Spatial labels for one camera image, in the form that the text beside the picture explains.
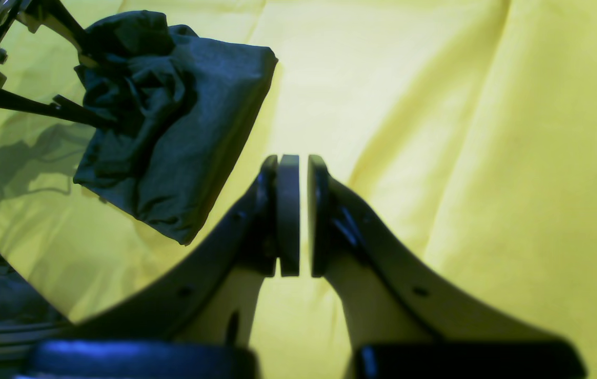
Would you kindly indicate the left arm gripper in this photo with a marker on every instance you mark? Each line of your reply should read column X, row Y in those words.
column 54, row 16

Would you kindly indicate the dark green long-sleeve shirt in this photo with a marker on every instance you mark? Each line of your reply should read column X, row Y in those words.
column 182, row 108

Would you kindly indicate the yellow table cloth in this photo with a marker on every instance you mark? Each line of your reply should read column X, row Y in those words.
column 469, row 126

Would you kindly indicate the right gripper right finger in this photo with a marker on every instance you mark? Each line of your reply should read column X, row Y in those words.
column 389, row 296

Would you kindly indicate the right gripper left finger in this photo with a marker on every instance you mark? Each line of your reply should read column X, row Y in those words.
column 211, row 296

